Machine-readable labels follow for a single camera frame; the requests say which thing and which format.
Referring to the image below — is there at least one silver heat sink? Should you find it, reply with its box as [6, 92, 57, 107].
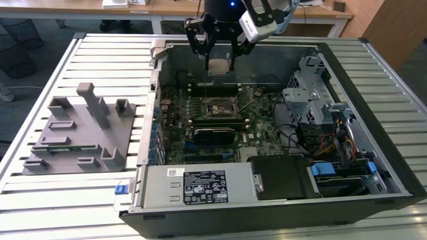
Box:
[237, 146, 260, 161]

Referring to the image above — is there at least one black installed RAM stick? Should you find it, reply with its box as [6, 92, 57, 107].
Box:
[192, 123, 251, 131]

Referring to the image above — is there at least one silver power supply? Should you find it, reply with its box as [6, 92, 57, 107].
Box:
[130, 162, 260, 210]

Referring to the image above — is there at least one white stand foot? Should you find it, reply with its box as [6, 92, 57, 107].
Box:
[0, 82, 16, 103]

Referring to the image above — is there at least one wooden cabinet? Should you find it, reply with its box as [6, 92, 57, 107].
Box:
[361, 0, 427, 72]

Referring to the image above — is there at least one black plastic shroud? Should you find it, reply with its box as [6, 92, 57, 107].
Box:
[249, 154, 321, 201]

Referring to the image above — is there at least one black wire waste bin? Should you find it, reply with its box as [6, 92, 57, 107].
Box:
[0, 17, 44, 51]
[0, 46, 37, 80]

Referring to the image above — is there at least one grey parts rack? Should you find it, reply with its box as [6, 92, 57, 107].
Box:
[21, 82, 138, 176]

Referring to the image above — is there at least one blue disk carrier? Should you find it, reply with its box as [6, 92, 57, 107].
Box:
[308, 161, 336, 179]

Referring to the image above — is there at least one black disk drive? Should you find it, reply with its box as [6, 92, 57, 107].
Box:
[315, 176, 371, 198]

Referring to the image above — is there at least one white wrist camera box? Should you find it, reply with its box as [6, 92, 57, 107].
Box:
[237, 0, 280, 43]

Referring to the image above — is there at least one metal socket cover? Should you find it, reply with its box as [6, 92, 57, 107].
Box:
[232, 86, 244, 113]

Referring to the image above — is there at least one black graphics card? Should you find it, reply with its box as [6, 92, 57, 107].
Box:
[191, 127, 236, 146]

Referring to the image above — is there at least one orange yellow wire bundle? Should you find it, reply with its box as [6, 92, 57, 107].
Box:
[343, 138, 355, 157]

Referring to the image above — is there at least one green RAM stick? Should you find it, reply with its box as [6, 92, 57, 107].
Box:
[48, 145, 98, 153]

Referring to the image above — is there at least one silver metal drive cage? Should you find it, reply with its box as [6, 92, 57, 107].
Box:
[280, 55, 339, 126]

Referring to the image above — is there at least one wooden desk white frame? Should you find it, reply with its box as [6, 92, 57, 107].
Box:
[149, 0, 355, 38]
[0, 0, 154, 29]

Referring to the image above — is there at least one green motherboard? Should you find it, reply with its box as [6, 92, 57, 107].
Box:
[154, 84, 284, 166]

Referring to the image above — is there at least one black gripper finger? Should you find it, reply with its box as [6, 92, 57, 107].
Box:
[184, 16, 215, 72]
[228, 37, 259, 72]

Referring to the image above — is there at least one CPU socket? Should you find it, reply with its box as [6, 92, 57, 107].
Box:
[205, 97, 241, 120]

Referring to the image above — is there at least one black PC case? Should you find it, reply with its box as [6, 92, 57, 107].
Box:
[117, 38, 427, 240]

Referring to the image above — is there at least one metal locking lever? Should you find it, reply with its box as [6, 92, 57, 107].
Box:
[239, 86, 267, 112]

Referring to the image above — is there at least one black RAM slot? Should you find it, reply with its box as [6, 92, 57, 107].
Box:
[187, 87, 243, 98]
[187, 82, 241, 90]

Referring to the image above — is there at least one silver CPU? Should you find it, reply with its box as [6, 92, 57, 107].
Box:
[208, 58, 233, 76]

